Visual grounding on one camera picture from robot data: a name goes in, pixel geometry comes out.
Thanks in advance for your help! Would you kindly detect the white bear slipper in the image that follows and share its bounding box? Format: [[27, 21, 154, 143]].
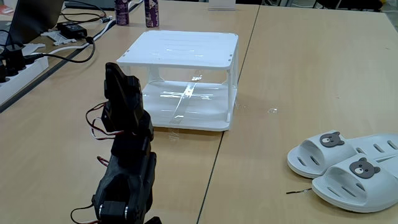
[[312, 157, 398, 214], [287, 130, 398, 179]]

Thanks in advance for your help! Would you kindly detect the white two-tier plastic box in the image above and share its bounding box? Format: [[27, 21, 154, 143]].
[[116, 30, 240, 132]]

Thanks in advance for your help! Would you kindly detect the black power adapter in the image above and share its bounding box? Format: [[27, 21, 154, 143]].
[[57, 21, 88, 40]]

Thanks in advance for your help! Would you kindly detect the purple drink can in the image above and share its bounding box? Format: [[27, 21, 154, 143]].
[[114, 0, 130, 26], [144, 0, 160, 29]]

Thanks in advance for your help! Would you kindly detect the white printed plastic part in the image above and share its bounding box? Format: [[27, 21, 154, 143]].
[[40, 30, 77, 47]]

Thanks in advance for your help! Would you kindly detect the white flat plastic part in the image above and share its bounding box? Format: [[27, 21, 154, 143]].
[[20, 42, 47, 57]]

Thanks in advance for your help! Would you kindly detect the white power strip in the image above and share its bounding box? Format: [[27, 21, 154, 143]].
[[0, 55, 50, 105]]

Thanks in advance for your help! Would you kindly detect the black power plug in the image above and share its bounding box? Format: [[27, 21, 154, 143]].
[[4, 43, 27, 77]]

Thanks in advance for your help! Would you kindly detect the dark laptop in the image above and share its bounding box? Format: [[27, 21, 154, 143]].
[[0, 0, 65, 46]]

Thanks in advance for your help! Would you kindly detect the white stand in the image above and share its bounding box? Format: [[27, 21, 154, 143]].
[[207, 0, 236, 11]]

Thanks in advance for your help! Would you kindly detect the red flat item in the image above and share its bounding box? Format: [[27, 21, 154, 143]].
[[0, 4, 16, 16]]

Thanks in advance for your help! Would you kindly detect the black power cable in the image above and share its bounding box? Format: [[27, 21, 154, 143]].
[[23, 36, 96, 64]]

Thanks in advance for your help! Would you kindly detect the white cable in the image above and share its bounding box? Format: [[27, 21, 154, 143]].
[[30, 18, 118, 57]]

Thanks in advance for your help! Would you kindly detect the black looped cable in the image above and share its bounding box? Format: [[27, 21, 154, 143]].
[[60, 0, 108, 25]]

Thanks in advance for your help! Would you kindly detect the thin wire twist tie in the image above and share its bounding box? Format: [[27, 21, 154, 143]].
[[285, 187, 313, 195]]

